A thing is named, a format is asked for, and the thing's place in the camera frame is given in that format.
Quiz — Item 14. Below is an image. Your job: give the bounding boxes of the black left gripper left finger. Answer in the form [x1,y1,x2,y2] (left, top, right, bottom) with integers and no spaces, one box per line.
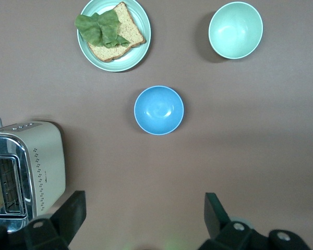
[0,191,87,250]

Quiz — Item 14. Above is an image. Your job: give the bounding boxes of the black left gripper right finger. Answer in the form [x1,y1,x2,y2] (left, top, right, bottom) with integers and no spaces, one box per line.
[198,192,311,250]

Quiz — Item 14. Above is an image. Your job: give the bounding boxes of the blue bowl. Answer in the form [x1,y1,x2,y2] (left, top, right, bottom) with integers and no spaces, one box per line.
[134,85,185,136]

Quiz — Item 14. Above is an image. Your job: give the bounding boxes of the light green bowl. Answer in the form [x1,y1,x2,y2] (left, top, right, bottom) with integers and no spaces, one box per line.
[208,1,264,60]

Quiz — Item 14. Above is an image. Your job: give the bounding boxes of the beige and chrome toaster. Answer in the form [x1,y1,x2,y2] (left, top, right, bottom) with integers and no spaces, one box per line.
[0,116,67,232]

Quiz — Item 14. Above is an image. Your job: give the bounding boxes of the brown table cover mat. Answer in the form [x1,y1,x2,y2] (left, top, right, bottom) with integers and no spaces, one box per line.
[0,0,313,250]

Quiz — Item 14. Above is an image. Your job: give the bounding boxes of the green lettuce leaf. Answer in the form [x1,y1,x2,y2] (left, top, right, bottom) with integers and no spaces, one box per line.
[74,9,131,49]

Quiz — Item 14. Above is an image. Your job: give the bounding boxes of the brown bread slice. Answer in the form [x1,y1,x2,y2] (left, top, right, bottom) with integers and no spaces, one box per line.
[87,2,147,63]

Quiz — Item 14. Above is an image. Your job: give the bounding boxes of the light green plate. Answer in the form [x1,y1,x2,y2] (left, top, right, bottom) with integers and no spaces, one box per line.
[77,0,152,73]

